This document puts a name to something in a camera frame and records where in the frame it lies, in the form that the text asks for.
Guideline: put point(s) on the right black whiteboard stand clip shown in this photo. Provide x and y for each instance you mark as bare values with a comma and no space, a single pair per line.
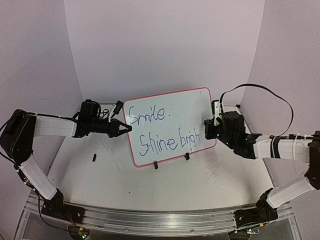
187,156

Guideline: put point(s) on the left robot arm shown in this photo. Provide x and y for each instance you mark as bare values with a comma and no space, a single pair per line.
19,133

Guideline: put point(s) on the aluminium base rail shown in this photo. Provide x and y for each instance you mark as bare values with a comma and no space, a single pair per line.
169,223

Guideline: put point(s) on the black whiteboard stand clip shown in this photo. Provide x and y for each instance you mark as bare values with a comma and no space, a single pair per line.
187,156
155,164

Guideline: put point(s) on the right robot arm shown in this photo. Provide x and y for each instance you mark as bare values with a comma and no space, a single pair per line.
229,128

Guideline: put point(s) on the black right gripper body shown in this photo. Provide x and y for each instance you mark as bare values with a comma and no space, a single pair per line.
209,133

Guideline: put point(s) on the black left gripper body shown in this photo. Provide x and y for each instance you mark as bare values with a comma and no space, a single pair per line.
112,131

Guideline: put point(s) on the black marker cap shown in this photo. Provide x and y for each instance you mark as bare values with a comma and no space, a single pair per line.
94,157

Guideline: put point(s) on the pink framed whiteboard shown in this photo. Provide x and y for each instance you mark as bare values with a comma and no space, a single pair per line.
168,126

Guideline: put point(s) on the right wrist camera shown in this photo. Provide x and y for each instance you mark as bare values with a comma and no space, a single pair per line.
217,110

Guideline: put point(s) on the left black whiteboard stand clip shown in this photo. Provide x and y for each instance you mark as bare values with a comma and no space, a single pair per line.
155,164

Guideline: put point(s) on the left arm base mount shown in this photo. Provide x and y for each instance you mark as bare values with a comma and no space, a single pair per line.
56,208

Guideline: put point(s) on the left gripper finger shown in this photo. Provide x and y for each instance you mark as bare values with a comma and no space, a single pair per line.
124,125
121,132

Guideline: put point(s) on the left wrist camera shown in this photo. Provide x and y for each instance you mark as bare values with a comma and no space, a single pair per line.
115,110

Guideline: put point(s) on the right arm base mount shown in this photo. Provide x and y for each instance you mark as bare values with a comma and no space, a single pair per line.
260,214

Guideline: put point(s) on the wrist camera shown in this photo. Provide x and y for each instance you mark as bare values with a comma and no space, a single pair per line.
217,110
115,110

